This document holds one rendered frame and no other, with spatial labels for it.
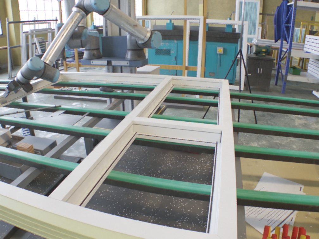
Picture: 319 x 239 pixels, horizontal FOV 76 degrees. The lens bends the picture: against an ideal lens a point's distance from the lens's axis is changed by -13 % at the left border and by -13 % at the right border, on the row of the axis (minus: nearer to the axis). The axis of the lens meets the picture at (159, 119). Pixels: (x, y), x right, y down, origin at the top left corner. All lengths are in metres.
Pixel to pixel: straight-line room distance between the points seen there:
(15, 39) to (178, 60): 7.02
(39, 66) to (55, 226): 1.01
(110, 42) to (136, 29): 0.58
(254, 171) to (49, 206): 0.98
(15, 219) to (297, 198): 0.79
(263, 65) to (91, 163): 4.71
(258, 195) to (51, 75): 1.24
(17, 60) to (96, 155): 9.82
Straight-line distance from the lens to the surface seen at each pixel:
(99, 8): 1.61
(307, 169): 1.40
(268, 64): 5.18
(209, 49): 5.29
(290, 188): 1.20
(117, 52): 2.34
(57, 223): 0.57
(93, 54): 2.31
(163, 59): 5.47
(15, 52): 10.45
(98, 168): 0.76
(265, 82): 5.24
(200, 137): 0.96
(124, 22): 1.76
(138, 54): 2.10
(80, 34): 2.04
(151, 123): 0.97
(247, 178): 1.19
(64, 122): 1.27
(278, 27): 6.02
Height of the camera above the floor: 1.33
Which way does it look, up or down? 23 degrees down
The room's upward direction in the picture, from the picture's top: straight up
